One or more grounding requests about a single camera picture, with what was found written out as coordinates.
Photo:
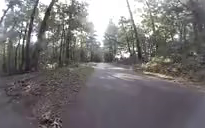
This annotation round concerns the dense wood of trees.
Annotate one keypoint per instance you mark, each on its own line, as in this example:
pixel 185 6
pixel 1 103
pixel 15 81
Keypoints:
pixel 166 30

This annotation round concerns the grey asphalt road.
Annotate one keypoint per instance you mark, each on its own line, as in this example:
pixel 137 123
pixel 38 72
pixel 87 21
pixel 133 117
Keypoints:
pixel 130 100

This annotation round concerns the overgrown leafy verge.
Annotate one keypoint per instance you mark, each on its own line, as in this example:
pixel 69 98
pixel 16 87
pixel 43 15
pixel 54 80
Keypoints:
pixel 170 70

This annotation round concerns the wood of tall trees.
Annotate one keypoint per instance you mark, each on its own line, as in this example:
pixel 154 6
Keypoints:
pixel 40 36

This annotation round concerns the leaf-strewn earth verge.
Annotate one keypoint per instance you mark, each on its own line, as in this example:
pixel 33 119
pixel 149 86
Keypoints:
pixel 46 90

